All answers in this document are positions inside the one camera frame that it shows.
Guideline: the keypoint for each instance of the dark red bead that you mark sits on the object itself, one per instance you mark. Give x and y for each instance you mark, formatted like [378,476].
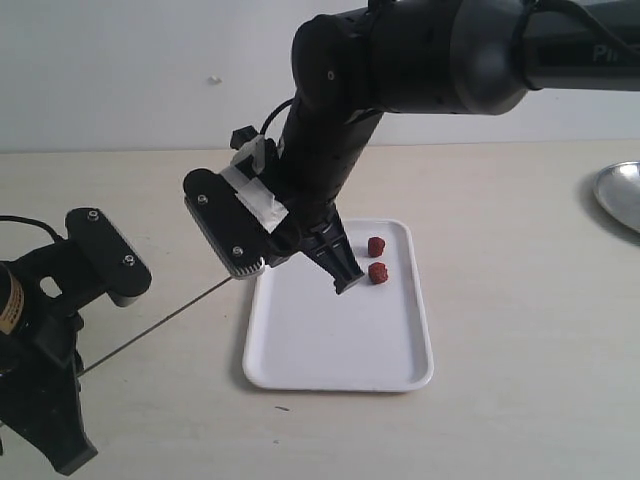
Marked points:
[376,247]
[378,273]

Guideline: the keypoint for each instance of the white rectangular tray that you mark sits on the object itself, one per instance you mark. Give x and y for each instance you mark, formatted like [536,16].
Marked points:
[302,336]

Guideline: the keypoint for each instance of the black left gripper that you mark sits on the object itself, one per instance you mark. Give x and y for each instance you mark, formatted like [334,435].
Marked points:
[41,295]

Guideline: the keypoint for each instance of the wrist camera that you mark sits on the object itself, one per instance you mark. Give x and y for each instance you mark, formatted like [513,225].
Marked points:
[120,268]
[234,209]

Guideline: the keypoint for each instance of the thin metal skewer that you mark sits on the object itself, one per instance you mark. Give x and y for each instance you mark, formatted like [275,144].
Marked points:
[153,328]

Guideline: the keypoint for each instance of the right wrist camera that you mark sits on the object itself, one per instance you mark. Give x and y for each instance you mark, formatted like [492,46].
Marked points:
[234,209]

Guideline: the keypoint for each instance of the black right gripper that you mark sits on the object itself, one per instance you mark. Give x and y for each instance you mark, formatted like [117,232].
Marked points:
[311,225]

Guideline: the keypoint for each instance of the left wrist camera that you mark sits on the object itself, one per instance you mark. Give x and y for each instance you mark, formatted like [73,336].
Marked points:
[120,268]

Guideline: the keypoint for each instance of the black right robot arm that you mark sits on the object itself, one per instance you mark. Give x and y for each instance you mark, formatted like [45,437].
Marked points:
[423,57]

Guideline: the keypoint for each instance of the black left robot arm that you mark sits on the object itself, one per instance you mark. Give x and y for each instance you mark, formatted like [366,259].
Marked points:
[42,294]

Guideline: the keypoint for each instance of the round steel plate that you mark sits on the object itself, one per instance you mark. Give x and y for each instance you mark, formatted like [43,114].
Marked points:
[616,189]

